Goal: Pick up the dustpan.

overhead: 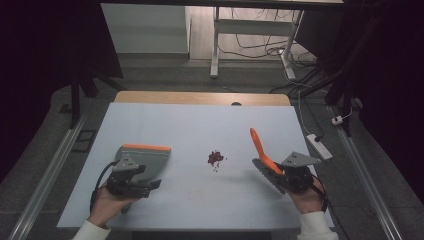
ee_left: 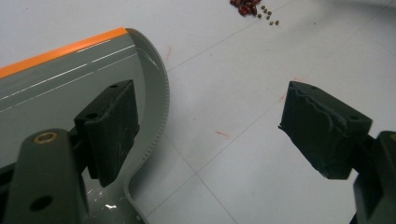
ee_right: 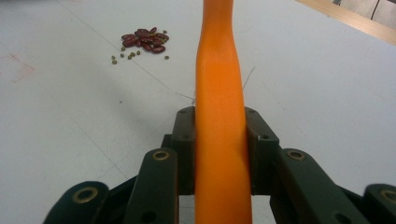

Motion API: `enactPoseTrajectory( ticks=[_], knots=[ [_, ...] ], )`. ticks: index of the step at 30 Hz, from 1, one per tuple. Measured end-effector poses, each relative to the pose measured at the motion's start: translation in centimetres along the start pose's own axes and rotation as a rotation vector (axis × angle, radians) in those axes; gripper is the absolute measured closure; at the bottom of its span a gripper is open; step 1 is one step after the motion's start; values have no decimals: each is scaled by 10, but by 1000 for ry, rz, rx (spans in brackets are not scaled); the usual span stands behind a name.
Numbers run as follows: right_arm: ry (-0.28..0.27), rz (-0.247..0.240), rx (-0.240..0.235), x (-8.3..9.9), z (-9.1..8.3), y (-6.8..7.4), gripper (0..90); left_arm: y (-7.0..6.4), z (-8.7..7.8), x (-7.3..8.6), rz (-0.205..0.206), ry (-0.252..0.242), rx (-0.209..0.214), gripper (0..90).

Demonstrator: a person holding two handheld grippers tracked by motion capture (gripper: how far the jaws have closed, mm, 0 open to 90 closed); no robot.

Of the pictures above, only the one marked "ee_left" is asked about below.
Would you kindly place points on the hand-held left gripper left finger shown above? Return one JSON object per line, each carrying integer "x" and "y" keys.
{"x": 109, "y": 130}

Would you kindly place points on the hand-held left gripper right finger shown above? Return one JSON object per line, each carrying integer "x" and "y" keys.
{"x": 320, "y": 133}

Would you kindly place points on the grey dustpan with orange edge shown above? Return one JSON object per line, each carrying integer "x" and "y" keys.
{"x": 62, "y": 84}

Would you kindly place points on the small green beans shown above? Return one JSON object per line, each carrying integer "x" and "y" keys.
{"x": 268, "y": 15}

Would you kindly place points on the pile of red beans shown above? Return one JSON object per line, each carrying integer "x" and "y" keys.
{"x": 246, "y": 6}

